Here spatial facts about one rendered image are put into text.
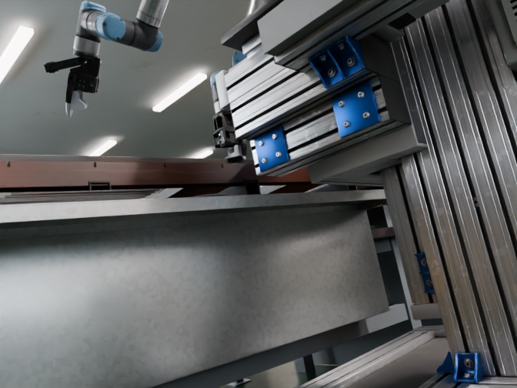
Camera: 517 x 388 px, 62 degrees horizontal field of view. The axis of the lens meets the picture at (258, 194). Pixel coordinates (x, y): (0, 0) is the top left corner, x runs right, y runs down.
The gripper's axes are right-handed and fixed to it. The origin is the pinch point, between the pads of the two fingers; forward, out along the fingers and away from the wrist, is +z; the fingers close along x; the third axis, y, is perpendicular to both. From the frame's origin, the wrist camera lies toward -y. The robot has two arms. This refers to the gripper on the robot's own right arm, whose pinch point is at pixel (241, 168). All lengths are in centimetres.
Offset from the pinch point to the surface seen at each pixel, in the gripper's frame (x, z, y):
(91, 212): 36, 20, 63
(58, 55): -360, -254, -40
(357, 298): 20, 50, -20
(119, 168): 16, 5, 49
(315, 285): 20.3, 43.1, -3.6
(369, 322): 10, 60, -35
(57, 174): 16, 7, 64
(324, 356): -56, 82, -71
